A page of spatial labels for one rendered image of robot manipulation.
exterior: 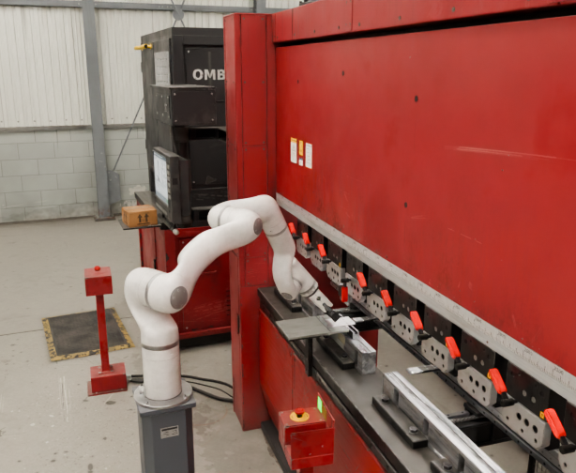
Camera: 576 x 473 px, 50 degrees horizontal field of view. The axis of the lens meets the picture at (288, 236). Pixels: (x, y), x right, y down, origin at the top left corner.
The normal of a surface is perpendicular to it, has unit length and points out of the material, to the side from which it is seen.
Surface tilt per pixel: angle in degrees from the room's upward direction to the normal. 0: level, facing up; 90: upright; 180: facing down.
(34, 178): 90
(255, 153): 90
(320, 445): 90
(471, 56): 90
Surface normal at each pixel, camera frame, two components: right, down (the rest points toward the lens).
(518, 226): -0.95, 0.08
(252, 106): 0.31, 0.25
